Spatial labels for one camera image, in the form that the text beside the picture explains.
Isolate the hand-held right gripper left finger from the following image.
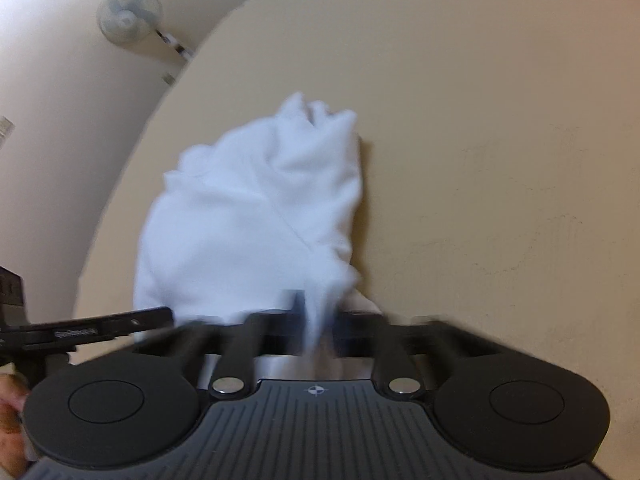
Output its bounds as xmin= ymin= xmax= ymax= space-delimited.
xmin=134 ymin=290 xmax=307 ymax=401

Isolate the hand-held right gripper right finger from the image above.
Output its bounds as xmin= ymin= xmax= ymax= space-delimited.
xmin=332 ymin=312 xmax=501 ymax=397

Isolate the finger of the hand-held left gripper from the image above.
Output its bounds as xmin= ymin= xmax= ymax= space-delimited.
xmin=99 ymin=307 xmax=175 ymax=341

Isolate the white standing fan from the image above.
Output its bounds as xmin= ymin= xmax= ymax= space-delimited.
xmin=96 ymin=0 xmax=194 ymax=62

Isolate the white long-sleeve shirt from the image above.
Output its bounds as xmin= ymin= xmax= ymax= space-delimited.
xmin=132 ymin=91 xmax=387 ymax=361

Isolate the person's left hand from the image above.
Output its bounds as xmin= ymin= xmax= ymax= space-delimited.
xmin=0 ymin=374 xmax=31 ymax=477

